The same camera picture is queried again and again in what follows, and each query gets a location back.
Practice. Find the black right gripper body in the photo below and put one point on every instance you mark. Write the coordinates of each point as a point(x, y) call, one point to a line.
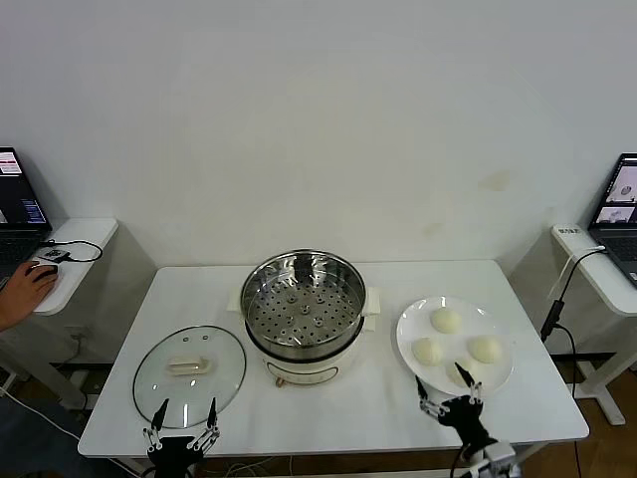
point(465, 418)

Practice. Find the round glass pot lid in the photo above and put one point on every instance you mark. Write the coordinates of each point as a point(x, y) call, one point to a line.
point(189, 366)

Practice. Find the person's dark clothed leg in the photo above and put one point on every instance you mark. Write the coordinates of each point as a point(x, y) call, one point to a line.
point(30, 448)

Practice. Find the white side desk with strip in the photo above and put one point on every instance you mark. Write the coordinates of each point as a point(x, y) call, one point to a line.
point(597, 289)

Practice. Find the small black usb hub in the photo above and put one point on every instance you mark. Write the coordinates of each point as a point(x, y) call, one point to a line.
point(54, 254)

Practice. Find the grey laptop with camera views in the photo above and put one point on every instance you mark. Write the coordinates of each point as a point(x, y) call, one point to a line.
point(617, 239)

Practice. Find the black laptop with dark screen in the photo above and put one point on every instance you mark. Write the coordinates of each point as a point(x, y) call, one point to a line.
point(20, 209)

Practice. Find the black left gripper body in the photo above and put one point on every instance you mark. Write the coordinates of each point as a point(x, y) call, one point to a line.
point(174, 455)

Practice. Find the white steamed baozi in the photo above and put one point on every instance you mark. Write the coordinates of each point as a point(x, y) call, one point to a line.
point(428, 351)
point(446, 319)
point(452, 374)
point(485, 348)

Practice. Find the round white plate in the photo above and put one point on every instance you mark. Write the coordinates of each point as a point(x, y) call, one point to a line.
point(420, 318)

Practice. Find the white electric cooker base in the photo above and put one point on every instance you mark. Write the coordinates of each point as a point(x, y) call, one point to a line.
point(308, 368)

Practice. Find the perforated steel steamer basket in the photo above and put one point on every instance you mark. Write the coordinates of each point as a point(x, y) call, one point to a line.
point(333, 318)

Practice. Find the white side desk with mouse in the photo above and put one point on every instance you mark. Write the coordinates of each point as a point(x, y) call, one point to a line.
point(84, 234)

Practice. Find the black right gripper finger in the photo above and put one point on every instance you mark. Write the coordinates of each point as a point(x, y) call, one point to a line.
point(468, 381)
point(421, 391)

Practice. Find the black computer mouse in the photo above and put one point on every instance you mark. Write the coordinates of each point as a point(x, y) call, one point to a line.
point(49, 269)

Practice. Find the person's bare hand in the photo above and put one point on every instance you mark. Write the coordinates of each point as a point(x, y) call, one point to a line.
point(25, 294)

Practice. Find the white wall socket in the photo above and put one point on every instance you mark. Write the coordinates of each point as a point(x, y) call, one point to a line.
point(75, 332)

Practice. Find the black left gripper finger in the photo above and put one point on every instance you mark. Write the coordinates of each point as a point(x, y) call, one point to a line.
point(212, 415)
point(159, 417)

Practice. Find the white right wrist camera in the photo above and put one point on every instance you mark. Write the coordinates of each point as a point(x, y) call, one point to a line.
point(500, 454)

